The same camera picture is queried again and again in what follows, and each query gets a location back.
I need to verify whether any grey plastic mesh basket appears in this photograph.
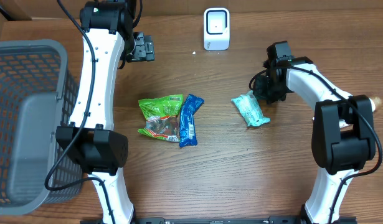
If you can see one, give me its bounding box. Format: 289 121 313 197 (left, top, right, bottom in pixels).
0 39 82 215

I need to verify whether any green candy bag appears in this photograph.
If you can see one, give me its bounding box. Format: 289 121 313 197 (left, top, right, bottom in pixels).
138 95 183 142

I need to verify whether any teal white snack packet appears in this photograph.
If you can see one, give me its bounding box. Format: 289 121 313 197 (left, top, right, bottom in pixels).
231 90 271 127

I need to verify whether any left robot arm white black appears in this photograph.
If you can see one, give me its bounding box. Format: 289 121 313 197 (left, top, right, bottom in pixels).
55 1 154 223

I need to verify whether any blue snack bar wrapper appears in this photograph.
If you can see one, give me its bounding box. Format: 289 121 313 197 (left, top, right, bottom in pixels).
179 94 204 147

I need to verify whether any white tube gold cap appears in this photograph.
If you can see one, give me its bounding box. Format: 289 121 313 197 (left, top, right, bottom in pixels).
339 96 382 129

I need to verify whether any black rail at table edge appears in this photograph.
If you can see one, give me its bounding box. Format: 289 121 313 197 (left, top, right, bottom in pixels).
136 216 357 224

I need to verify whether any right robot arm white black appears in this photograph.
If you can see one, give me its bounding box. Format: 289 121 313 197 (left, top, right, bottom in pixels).
249 41 383 223

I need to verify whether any white barcode scanner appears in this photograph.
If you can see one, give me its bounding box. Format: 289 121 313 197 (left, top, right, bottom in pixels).
204 7 230 51

